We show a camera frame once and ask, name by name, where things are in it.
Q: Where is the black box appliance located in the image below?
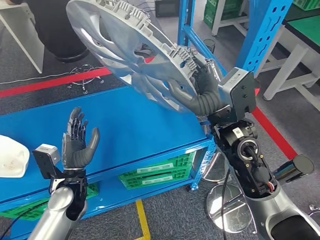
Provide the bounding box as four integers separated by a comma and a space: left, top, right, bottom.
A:
155, 0, 180, 18

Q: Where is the green plastic crate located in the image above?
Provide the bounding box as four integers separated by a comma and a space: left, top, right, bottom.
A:
292, 0, 320, 11
123, 168, 193, 191
203, 0, 243, 29
0, 182, 100, 221
118, 151, 197, 180

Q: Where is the green-topped white workbench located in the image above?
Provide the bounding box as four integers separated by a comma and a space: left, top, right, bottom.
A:
254, 0, 320, 112

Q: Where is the person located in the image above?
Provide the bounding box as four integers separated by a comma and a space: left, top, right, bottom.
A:
8, 0, 88, 64

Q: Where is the silver plastic hubcap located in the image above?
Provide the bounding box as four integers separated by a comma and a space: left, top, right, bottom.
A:
66, 0, 213, 114

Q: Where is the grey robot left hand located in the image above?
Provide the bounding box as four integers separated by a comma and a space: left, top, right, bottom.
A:
61, 106, 100, 171

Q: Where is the black stool chrome base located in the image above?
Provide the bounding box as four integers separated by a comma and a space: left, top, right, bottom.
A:
56, 49, 104, 95

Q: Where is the white plastic cover part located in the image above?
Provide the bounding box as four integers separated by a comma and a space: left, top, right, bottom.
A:
0, 134, 30, 179

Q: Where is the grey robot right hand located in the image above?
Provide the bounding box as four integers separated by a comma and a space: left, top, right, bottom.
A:
168, 56, 224, 117

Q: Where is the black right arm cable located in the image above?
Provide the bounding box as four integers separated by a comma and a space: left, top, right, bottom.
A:
221, 168, 231, 240

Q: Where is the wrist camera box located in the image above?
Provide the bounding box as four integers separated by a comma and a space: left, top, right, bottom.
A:
32, 143, 61, 180
217, 67, 257, 115

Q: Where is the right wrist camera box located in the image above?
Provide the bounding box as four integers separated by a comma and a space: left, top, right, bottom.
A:
217, 67, 257, 115

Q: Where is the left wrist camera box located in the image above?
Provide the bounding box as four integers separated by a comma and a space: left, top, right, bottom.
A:
32, 143, 61, 180

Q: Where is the white frame table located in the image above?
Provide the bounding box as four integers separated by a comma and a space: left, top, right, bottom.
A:
211, 0, 248, 37

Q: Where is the blue metal shelf rack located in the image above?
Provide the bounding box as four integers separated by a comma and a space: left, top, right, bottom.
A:
0, 0, 293, 240

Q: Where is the black-capped chrome-base stanchion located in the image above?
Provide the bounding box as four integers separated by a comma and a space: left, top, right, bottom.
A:
206, 154, 315, 234

